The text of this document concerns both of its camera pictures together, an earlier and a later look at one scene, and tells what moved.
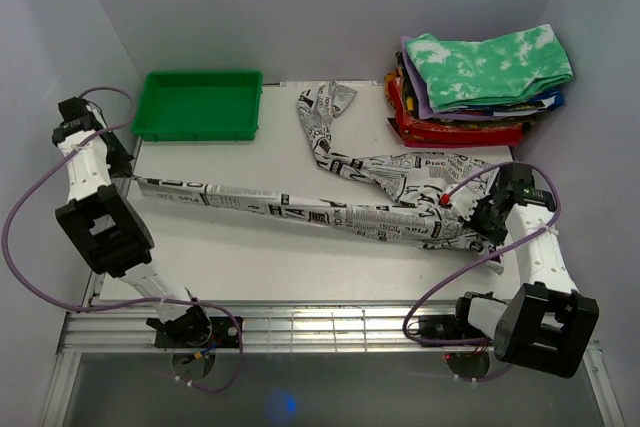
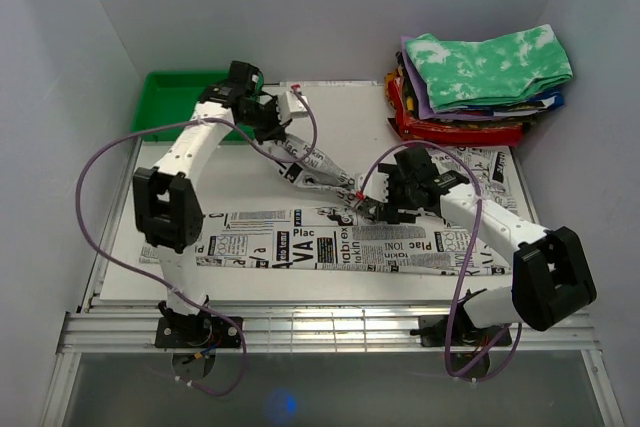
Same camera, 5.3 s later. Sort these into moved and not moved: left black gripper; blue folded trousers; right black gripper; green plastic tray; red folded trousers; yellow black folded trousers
Moved: left black gripper; right black gripper
Not moved: blue folded trousers; yellow black folded trousers; red folded trousers; green plastic tray
